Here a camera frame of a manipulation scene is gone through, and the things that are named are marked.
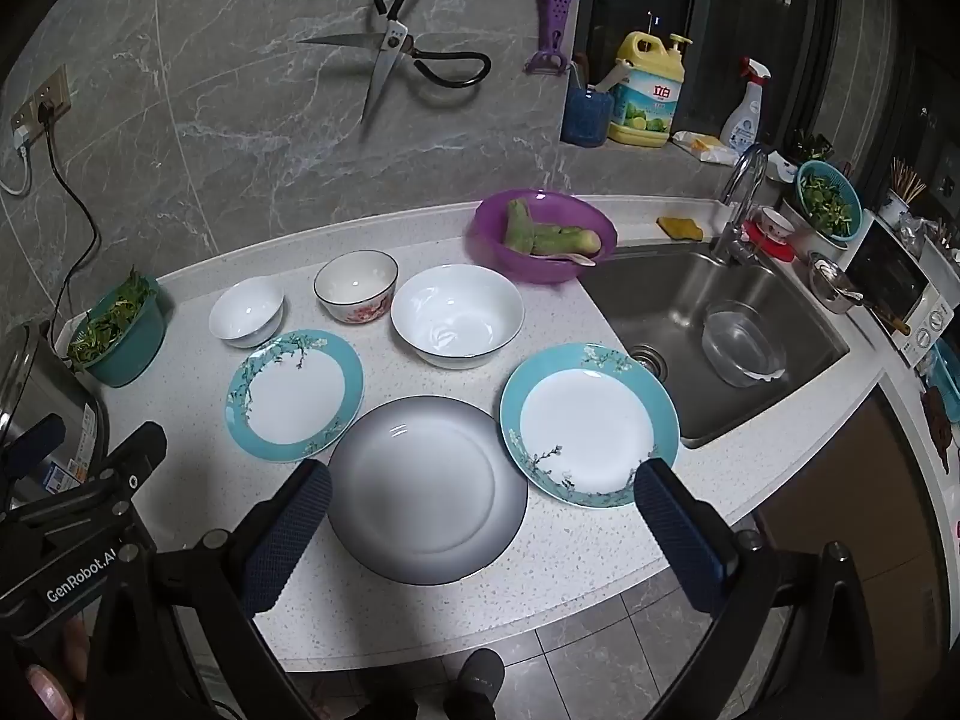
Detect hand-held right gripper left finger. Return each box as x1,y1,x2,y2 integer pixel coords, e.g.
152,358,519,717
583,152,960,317
86,459,335,720

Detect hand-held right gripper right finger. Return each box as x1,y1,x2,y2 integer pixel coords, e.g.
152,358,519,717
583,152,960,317
632,457,882,720

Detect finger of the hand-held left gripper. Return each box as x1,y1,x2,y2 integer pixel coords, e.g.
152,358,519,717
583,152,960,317
0,414,67,482
96,421,167,502

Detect small white bowl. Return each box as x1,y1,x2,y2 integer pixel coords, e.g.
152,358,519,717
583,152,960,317
208,275,286,350

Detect person's left hand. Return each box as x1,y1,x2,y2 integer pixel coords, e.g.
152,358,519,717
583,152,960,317
21,611,95,720

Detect steel rice cooker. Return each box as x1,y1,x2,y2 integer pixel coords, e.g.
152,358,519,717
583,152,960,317
0,321,112,511

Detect teal plastic basin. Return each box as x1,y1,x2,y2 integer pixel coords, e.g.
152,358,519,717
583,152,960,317
67,274,167,389

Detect teal-rimmed floral plate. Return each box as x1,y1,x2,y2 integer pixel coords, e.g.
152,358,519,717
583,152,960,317
499,343,681,509
226,328,365,462

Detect leafy greens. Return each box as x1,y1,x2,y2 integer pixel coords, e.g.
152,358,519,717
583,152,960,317
66,266,160,372

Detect grey gradient plate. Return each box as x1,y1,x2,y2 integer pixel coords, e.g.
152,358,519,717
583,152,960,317
327,395,528,586

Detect steel sink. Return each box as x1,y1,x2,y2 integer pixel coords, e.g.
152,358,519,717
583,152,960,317
581,244,852,449

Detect clear glass bowl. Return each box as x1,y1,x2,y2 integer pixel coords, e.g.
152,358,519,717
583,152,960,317
701,300,788,389

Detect dark slipper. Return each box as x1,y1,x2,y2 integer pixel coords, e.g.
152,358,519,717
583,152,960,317
454,647,507,720

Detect floral dark-rimmed bowl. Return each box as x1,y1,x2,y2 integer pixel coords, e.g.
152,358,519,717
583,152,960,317
313,250,399,325

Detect large white bowl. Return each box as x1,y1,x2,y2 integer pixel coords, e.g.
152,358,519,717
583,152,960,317
390,264,524,371

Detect steel saucepan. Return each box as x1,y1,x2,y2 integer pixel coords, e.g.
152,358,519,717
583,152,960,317
808,251,912,336

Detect red mat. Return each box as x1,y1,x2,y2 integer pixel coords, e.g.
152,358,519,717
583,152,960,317
742,216,797,262

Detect green lettuce stem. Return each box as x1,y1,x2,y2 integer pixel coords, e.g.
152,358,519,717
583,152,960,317
532,223,602,257
502,199,545,254

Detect blue plastic basket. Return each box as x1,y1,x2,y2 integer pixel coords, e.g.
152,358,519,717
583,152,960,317
932,337,960,422

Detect white toaster oven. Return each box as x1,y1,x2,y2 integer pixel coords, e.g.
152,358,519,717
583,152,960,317
844,210,955,368

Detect purple plastic basin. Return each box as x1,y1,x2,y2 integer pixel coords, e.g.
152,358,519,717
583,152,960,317
466,189,619,286

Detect teal colander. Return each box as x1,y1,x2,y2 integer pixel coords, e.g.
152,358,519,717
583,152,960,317
795,160,863,242

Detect steel faucet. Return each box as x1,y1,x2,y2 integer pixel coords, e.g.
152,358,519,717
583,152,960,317
709,146,770,265

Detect chopped green vegetables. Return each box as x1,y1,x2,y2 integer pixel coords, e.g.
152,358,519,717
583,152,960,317
801,174,856,235

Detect white yellow packet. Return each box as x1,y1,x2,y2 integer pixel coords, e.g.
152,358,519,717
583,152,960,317
670,130,740,166

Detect white chopstick holder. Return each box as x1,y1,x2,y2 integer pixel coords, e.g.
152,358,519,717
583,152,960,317
877,191,913,231

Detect green potted plant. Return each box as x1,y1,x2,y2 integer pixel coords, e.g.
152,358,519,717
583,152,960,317
780,129,835,173

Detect white spray bottle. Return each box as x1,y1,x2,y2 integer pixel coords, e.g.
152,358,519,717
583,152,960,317
718,58,773,152

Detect bundle of wooden chopsticks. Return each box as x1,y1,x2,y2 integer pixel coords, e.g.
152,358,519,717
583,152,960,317
889,157,932,205

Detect yellow detergent bottle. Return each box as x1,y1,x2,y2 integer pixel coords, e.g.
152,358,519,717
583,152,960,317
607,31,692,149

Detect blue utensil holder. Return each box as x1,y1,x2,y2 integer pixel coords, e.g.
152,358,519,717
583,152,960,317
561,85,616,147

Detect white brush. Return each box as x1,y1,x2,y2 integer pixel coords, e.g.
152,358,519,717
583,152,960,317
574,56,632,95

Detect purple peeler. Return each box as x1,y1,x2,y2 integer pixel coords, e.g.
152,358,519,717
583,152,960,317
523,0,578,77

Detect black power cable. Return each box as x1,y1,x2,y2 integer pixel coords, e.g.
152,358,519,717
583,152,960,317
36,101,103,320

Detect white power cable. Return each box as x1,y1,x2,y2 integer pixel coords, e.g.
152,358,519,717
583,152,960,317
0,131,32,197

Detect wall socket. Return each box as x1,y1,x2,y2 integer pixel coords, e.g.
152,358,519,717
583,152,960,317
9,64,72,147

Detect black-handled kitchen scissors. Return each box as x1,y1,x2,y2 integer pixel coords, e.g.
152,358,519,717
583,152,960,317
296,0,492,125

